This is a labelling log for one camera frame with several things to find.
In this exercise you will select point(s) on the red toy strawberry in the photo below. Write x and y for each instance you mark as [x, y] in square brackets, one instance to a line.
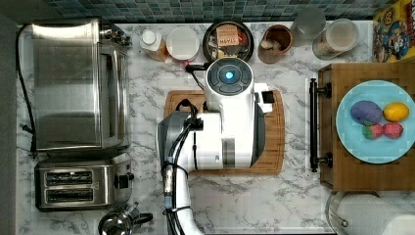
[372, 131]
[393, 130]

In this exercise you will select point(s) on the yellow cereal box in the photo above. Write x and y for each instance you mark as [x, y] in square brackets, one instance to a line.
[394, 33]

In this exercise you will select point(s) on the purple toy fruit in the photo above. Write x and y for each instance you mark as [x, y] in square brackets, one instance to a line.
[366, 112]

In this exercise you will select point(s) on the red mug white interior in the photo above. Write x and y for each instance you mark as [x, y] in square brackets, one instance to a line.
[183, 43]

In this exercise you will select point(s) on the light blue plate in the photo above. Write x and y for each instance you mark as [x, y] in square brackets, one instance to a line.
[383, 149]

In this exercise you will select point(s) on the yellow toy lemon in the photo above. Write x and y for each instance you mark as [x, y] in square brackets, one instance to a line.
[395, 111]

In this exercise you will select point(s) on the silver two-slot toaster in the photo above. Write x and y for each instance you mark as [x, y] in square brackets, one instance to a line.
[82, 185]

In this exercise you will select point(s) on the paper towel roll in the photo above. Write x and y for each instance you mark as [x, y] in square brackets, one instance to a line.
[370, 215]

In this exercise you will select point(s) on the empty clear glass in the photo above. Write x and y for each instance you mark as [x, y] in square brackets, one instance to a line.
[307, 25]

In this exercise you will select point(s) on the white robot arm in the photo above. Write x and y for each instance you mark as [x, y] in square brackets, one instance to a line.
[229, 134]

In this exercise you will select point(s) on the orange bottle white cap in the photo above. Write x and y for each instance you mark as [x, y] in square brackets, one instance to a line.
[154, 45]

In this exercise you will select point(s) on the steel kettle with lid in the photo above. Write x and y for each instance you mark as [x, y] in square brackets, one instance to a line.
[123, 221]

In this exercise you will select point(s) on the red toy strawberry right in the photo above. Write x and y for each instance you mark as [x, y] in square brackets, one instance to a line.
[393, 130]

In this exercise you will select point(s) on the cereal-filled glass jar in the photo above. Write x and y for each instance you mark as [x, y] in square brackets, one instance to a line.
[340, 36]

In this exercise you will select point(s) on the red toy strawberry left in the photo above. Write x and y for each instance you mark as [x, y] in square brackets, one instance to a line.
[372, 131]

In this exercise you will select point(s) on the wooden drawer box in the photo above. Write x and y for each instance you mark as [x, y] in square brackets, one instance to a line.
[338, 168]

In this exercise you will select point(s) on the silver toaster oven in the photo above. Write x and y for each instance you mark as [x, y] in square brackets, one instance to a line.
[80, 85]

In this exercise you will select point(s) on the black tea container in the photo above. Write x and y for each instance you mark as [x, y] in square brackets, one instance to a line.
[228, 39]

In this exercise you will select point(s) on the wooden utensil cup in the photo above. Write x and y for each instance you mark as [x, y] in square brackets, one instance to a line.
[275, 44]

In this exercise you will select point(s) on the bamboo cutting board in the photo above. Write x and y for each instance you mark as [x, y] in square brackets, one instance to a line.
[271, 160]

